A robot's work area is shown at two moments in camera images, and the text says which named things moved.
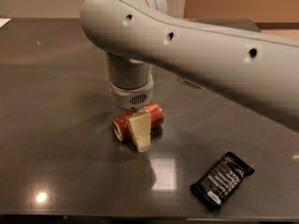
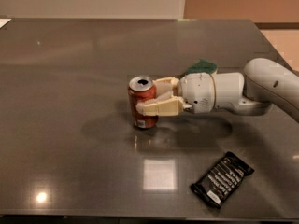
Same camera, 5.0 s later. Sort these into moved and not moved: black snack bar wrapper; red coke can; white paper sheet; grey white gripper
Moved: grey white gripper; red coke can
Not moved: white paper sheet; black snack bar wrapper
